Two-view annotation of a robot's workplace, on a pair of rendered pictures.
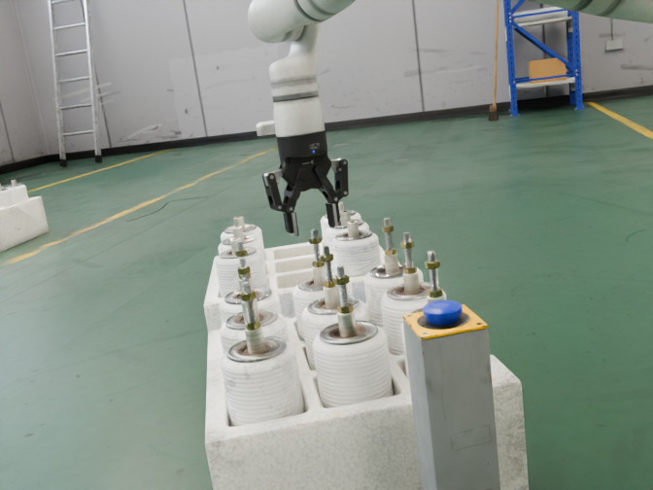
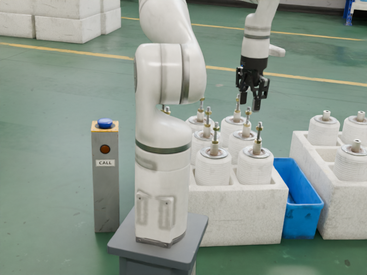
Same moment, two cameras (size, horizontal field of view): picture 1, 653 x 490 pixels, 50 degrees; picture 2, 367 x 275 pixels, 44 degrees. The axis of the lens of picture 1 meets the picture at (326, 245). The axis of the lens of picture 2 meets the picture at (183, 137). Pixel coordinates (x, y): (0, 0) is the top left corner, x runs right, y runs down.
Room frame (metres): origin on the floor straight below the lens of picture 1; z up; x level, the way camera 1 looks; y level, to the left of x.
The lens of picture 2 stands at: (0.86, -1.22, 0.77)
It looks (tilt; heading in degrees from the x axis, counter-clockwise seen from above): 23 degrees down; 89
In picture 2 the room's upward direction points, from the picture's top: 3 degrees clockwise
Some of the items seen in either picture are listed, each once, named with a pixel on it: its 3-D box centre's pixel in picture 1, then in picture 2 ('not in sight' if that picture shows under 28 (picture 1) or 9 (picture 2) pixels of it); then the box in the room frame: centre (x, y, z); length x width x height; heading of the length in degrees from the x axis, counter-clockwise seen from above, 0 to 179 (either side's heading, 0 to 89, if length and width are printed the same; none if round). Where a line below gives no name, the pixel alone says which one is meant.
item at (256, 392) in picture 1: (267, 415); not in sight; (0.82, 0.10, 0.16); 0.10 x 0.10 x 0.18
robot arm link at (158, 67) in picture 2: not in sight; (164, 99); (0.84, -0.55, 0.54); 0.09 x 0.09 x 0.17; 7
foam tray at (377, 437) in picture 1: (347, 407); (202, 183); (0.95, 0.00, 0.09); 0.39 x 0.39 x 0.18; 7
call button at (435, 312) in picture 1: (442, 314); (105, 123); (0.67, -0.11, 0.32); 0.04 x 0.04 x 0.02
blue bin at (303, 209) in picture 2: not in sight; (288, 195); (1.22, 0.00, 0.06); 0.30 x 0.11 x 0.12; 94
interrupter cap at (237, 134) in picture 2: (321, 283); (245, 135); (1.07, 0.02, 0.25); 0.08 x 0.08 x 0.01
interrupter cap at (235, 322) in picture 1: (252, 320); (200, 120); (0.94, 0.12, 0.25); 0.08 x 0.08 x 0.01
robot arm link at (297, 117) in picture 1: (292, 113); (261, 43); (1.08, 0.02, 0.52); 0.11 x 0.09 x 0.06; 25
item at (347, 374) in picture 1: (357, 398); not in sight; (0.83, -0.01, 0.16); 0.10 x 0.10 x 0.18
